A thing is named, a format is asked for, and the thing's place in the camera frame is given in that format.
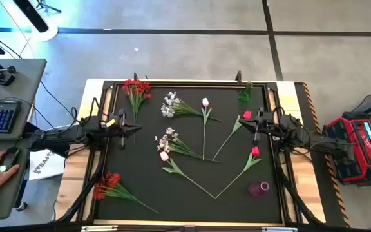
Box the white printed paper sheet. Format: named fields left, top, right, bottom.
left=28, top=148, right=66, bottom=181

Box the black cable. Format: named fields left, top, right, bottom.
left=39, top=80, right=79, bottom=126

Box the grey desk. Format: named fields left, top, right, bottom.
left=0, top=58, right=48, bottom=220

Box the black tripod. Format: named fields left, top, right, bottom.
left=35, top=0, right=62, bottom=14

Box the red carnation bunch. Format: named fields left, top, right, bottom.
left=122, top=79, right=152, bottom=144
left=93, top=172, right=160, bottom=215

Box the silver metal bracket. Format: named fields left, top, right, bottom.
left=262, top=227, right=298, bottom=232
left=81, top=225, right=119, bottom=232

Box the white curved stand base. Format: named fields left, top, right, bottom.
left=0, top=0, right=59, bottom=42

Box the black aluminium table frame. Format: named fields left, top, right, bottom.
left=53, top=79, right=325, bottom=226

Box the white blossom bunch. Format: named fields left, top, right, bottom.
left=154, top=127, right=221, bottom=164
left=160, top=91, right=222, bottom=122

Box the yellow black hazard tape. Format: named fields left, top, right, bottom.
left=303, top=82, right=350, bottom=228

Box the black table mat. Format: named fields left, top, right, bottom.
left=95, top=84, right=283, bottom=222

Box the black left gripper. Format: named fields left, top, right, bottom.
left=107, top=108, right=143, bottom=150

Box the pink tulip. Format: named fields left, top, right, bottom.
left=159, top=150, right=218, bottom=200
left=200, top=97, right=213, bottom=161

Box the purple glass vase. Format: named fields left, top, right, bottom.
left=248, top=181, right=270, bottom=198

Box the green glass vase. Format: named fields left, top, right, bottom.
left=238, top=81, right=254, bottom=103

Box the black computer mouse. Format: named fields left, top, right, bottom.
left=0, top=146, right=21, bottom=173

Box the red tulip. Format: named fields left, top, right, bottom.
left=211, top=110, right=253, bottom=162
left=216, top=146, right=262, bottom=199

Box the red black power unit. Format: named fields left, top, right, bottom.
left=322, top=111, right=371, bottom=186

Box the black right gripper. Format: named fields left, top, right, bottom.
left=238, top=106, right=275, bottom=146

